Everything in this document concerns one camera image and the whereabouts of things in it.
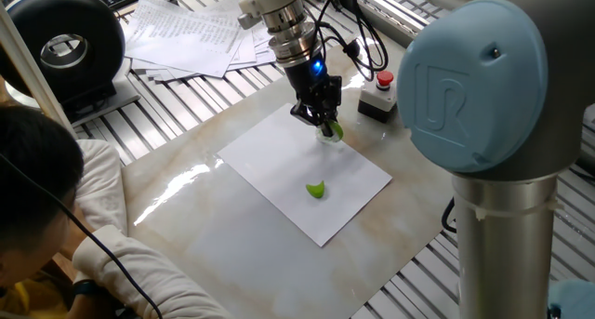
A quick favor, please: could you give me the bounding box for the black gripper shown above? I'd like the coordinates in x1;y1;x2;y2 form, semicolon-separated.
282;56;344;139

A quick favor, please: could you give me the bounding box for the green clear correction tape dispenser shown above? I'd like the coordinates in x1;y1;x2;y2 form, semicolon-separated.
315;119;346;144

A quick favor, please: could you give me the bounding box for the white paper sheet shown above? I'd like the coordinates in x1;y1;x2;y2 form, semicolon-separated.
217;102;393;248

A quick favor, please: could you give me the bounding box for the right forearm white sleeve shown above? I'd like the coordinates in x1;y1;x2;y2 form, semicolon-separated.
70;224;231;319

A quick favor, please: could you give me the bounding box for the left forearm white sleeve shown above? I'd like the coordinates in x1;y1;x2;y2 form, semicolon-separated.
72;139;129;236

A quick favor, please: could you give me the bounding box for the red emergency stop button box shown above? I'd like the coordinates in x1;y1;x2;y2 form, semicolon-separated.
356;70;400;124

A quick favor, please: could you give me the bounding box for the green plastic cap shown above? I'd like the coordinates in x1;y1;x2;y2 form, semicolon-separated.
305;179;326;200

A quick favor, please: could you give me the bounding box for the pile of printed papers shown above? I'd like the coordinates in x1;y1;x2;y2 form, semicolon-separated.
123;0;280;83

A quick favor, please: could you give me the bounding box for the black wristwatch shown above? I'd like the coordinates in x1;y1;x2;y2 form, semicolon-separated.
69;279;101;298

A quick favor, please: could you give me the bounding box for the person's head black hair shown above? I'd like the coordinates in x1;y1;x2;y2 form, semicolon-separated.
0;104;85;287

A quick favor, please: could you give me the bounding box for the yellow shirt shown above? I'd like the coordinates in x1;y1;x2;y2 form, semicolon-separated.
0;267;71;319

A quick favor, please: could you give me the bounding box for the black gripper cable bundle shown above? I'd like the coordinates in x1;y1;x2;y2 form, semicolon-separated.
309;0;390;82

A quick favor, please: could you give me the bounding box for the thick black base cable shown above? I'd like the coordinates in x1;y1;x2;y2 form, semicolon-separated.
440;197;459;234

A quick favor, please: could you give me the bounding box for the black ring shaped device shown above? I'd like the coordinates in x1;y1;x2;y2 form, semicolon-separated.
0;0;142;127

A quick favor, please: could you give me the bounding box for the thin black cord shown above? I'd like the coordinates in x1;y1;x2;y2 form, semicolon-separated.
0;152;164;319

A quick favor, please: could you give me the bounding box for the aluminium frame beam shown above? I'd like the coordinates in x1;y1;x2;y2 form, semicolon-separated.
0;5;81;141

